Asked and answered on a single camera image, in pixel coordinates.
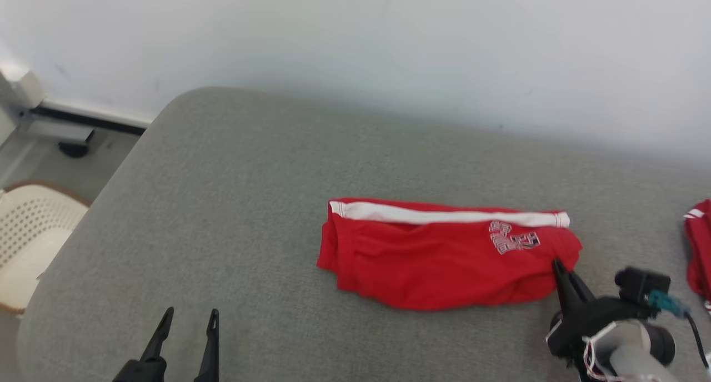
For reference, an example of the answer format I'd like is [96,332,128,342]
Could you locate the cream perforated laundry basket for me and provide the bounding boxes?
[0,179,91,316]

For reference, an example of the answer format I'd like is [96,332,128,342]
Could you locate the black round frame foot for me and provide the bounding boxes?
[58,140,92,159]

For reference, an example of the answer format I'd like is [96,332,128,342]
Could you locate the white plastic wall box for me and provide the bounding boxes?
[0,60,45,116]

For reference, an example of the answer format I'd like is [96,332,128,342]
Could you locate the black white skirting board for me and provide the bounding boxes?
[33,98,153,137]

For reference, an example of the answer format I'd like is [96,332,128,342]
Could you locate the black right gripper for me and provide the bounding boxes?
[546,258,656,369]

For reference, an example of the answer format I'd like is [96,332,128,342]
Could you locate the thin white wire bundle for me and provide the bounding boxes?
[581,321,620,382]

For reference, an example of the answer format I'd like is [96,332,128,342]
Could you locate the black cable with teal plug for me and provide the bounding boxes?
[649,289,711,371]

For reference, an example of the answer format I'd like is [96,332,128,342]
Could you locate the red shorts with white stripe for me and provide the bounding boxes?
[317,198,583,311]

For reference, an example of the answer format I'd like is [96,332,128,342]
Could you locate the red white basketball jersey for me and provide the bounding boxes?
[683,199,711,316]

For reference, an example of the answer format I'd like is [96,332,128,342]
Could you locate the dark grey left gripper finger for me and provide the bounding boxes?
[114,307,174,382]
[194,309,220,382]

